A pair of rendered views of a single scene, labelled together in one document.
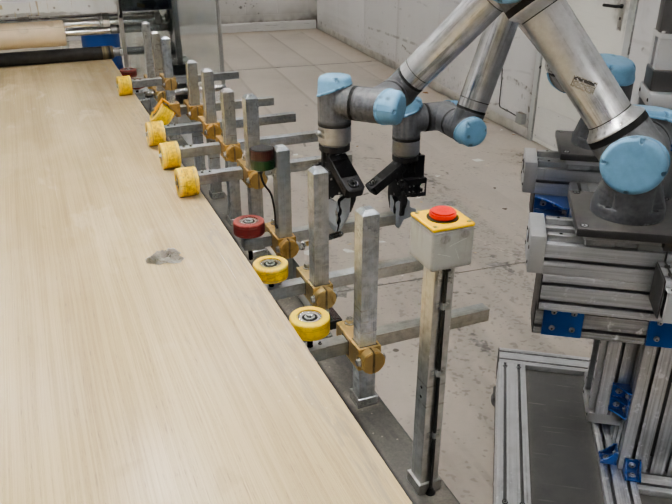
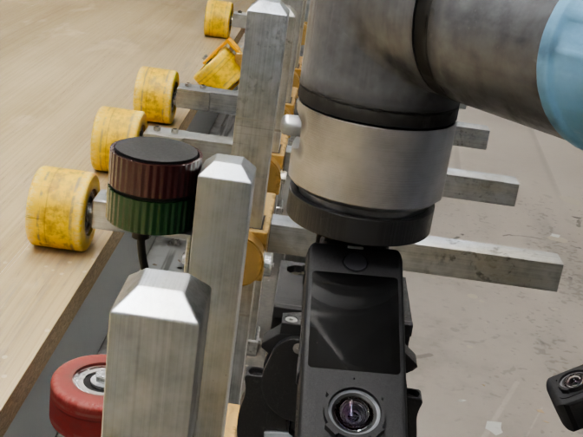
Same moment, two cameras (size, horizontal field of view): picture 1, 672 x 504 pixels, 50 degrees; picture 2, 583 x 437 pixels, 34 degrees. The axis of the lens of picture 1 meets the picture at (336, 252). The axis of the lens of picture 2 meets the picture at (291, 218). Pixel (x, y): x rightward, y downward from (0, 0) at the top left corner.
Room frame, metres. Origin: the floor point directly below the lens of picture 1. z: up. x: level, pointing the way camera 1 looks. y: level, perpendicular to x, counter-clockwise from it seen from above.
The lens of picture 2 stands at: (1.15, -0.14, 1.29)
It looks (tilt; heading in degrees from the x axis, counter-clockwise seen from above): 21 degrees down; 23
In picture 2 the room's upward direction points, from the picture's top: 8 degrees clockwise
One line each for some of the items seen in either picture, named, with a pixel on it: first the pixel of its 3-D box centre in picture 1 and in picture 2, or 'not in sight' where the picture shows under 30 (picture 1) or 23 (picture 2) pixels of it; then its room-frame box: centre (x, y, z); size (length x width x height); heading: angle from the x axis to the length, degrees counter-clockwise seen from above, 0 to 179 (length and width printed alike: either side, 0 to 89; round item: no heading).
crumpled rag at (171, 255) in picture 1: (164, 253); not in sight; (1.47, 0.39, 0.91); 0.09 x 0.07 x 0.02; 106
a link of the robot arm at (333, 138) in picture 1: (333, 134); (363, 153); (1.56, 0.01, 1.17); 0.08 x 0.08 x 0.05
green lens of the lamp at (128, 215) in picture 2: (262, 162); (152, 202); (1.66, 0.18, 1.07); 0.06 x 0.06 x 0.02
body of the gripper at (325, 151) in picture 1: (333, 167); (343, 298); (1.57, 0.01, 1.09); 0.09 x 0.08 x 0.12; 23
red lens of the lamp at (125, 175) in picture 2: (262, 152); (155, 166); (1.66, 0.18, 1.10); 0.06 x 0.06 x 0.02
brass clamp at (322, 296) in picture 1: (315, 286); not in sight; (1.46, 0.05, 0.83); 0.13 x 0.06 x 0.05; 23
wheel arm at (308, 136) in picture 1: (246, 143); (315, 162); (2.20, 0.28, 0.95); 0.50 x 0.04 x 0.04; 113
